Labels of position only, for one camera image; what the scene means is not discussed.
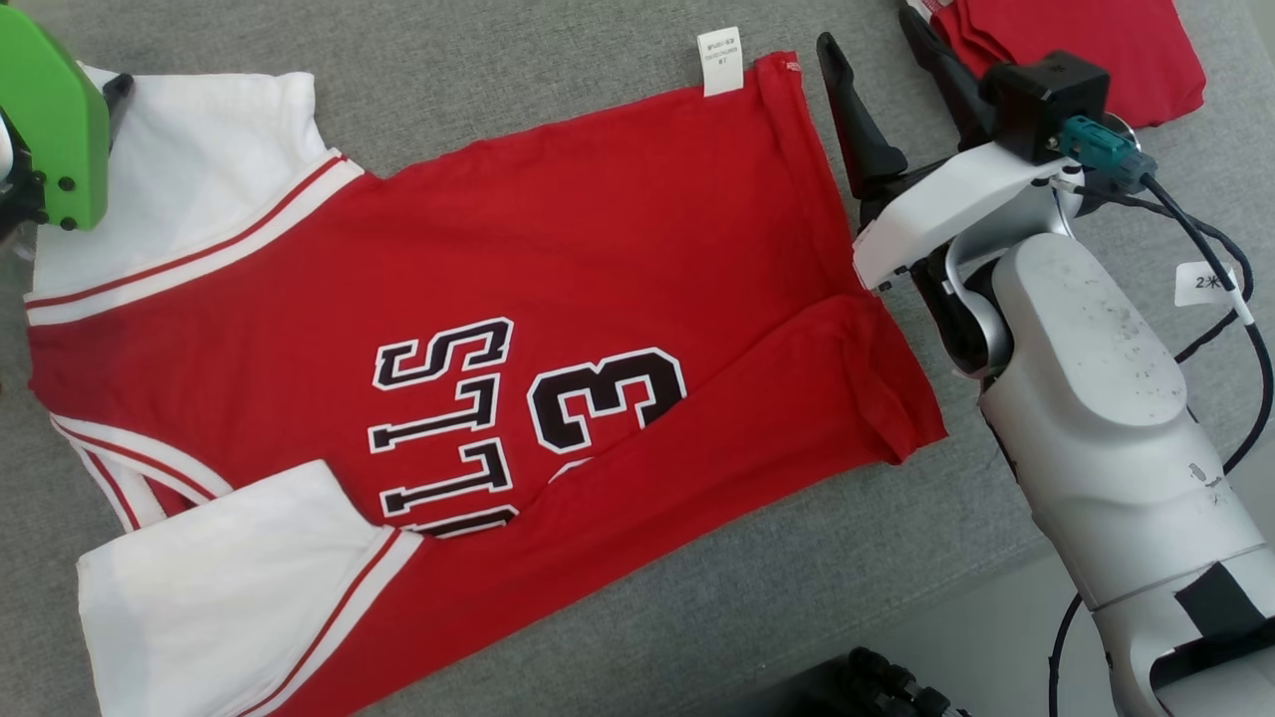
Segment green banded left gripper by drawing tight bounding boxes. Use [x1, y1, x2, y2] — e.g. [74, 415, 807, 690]
[0, 5, 136, 245]

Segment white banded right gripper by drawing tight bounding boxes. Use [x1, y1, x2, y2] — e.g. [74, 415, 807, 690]
[817, 5, 1084, 295]

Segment red shorts white stripes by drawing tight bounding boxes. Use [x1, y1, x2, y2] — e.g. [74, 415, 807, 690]
[901, 0, 1208, 130]

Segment red jersey shirt white sleeves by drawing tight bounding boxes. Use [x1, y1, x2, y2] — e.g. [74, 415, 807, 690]
[22, 27, 949, 717]

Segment white cable label tag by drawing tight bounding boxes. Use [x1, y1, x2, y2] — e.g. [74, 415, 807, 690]
[1173, 261, 1239, 308]

